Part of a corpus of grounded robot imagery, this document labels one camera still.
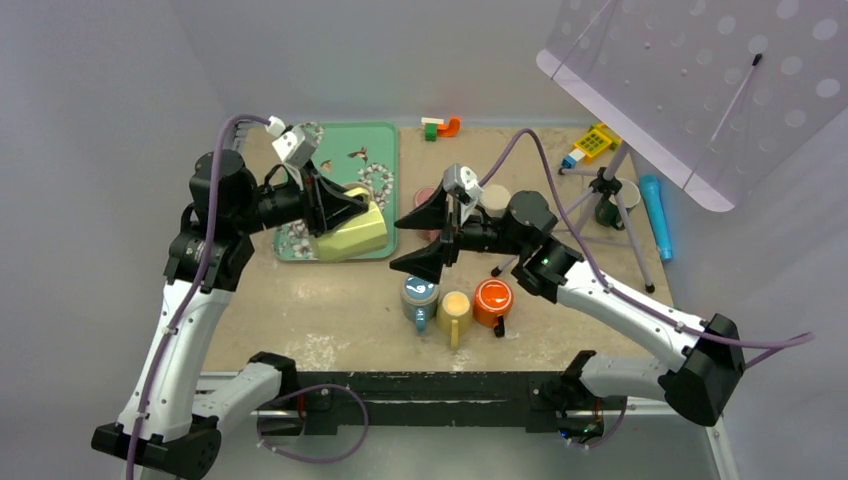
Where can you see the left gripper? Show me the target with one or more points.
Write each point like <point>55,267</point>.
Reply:
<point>322,204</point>

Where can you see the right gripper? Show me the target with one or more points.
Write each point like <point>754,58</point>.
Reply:
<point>427,263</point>

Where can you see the light green mug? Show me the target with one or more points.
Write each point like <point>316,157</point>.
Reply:
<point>360,235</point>

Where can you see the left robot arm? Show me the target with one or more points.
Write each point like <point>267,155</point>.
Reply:
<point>165,428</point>

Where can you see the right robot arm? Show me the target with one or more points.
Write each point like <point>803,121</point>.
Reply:
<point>696,364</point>

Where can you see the pink mug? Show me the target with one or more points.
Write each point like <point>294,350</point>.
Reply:
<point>420,197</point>

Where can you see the blue mug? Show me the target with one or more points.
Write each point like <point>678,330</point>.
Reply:
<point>419,301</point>

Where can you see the beige floral mug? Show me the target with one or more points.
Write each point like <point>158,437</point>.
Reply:
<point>495,200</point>

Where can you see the yellow mug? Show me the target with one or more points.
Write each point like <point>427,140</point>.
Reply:
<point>454,317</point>

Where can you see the orange mug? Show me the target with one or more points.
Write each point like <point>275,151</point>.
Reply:
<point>492,302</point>

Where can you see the green floral tray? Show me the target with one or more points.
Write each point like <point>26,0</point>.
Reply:
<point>365,153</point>

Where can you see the orange green block toy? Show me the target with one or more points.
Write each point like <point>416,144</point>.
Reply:
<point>434,128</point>

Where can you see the tripod stand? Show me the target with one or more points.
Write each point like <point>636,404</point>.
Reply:
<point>609,174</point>

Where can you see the blue cylinder toy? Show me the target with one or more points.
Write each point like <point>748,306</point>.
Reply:
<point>650,189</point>

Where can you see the perforated white panel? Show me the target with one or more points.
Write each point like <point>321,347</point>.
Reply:
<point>716,95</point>

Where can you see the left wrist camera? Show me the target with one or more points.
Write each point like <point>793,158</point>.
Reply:
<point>294,144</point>

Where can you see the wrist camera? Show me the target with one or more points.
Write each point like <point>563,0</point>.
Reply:
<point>294,144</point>
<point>461,183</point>

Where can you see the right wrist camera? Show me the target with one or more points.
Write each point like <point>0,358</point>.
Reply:
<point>461,183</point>

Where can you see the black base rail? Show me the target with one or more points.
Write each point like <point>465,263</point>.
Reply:
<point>533,401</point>

